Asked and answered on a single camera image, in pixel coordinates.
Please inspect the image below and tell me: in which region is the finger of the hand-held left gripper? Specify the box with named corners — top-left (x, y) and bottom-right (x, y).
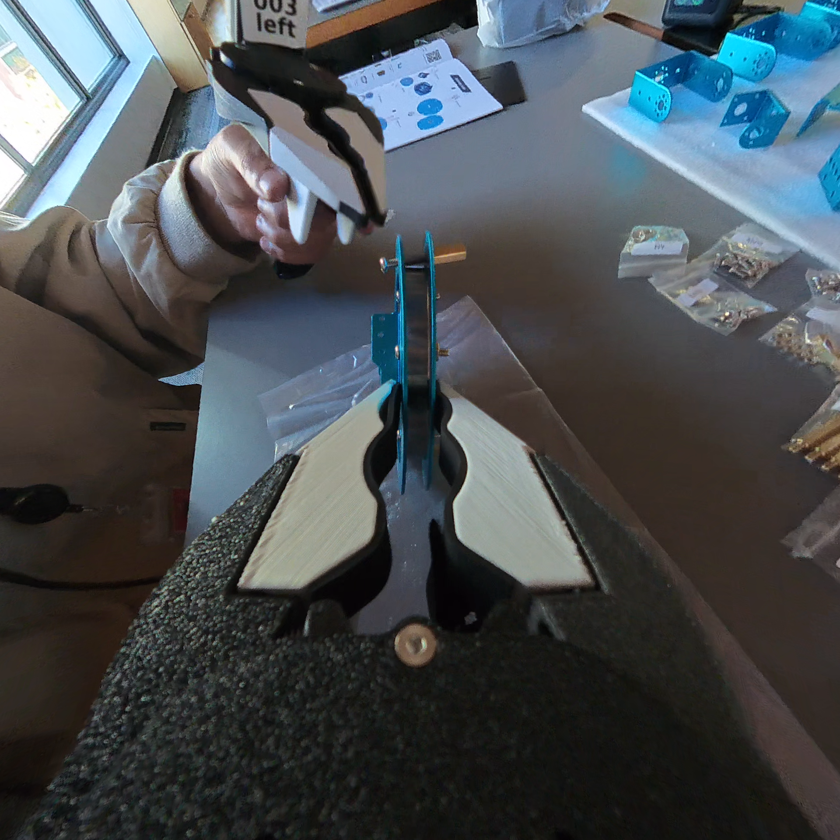
top-left (323, 104), bottom-right (395, 229)
top-left (251, 88), bottom-right (368, 247)

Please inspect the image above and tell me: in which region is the person's left hand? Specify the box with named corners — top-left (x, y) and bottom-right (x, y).
top-left (185, 123), bottom-right (368, 266)

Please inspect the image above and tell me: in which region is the small grey display device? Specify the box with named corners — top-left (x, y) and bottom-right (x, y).
top-left (659, 0), bottom-right (746, 28)

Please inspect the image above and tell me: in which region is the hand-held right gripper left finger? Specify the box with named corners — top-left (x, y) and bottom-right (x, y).
top-left (236, 381), bottom-right (403, 595)

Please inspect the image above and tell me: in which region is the paned side window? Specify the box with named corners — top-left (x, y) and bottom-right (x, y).
top-left (0, 0), bottom-right (129, 217)

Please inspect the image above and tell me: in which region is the small blue bracket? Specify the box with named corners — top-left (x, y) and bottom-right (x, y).
top-left (720, 88), bottom-right (791, 148)

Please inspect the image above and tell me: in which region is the printed instruction manual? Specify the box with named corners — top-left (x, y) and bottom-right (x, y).
top-left (338, 38), bottom-right (504, 153)

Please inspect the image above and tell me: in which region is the black cable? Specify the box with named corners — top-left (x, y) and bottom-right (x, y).
top-left (0, 484), bottom-right (173, 588)

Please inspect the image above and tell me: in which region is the person's left forearm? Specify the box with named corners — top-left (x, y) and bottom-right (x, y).
top-left (0, 152), bottom-right (260, 385)

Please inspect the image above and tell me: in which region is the clear plastic bag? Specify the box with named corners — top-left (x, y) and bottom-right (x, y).
top-left (257, 295), bottom-right (575, 631)

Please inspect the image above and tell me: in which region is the wide blue U bracket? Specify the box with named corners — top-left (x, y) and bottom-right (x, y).
top-left (817, 144), bottom-right (840, 211)

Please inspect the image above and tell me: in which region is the blue round turntable assembly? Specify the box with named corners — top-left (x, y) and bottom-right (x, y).
top-left (371, 230), bottom-right (442, 494)

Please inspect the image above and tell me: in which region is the black flat sheet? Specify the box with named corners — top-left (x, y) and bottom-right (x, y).
top-left (469, 61), bottom-right (527, 107)

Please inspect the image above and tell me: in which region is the pile of small hardware bags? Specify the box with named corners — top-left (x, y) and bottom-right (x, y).
top-left (617, 223), bottom-right (840, 565)

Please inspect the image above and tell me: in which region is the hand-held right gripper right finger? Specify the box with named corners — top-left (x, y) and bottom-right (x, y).
top-left (436, 387), bottom-right (597, 592)

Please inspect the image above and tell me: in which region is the white foam sheet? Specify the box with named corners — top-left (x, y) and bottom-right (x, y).
top-left (581, 26), bottom-right (840, 270)

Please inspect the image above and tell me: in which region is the white plastic bag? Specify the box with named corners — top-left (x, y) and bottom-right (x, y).
top-left (476, 0), bottom-right (611, 49)

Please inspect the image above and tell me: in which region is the blue angled bracket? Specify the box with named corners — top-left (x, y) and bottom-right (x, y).
top-left (797, 82), bottom-right (840, 139)

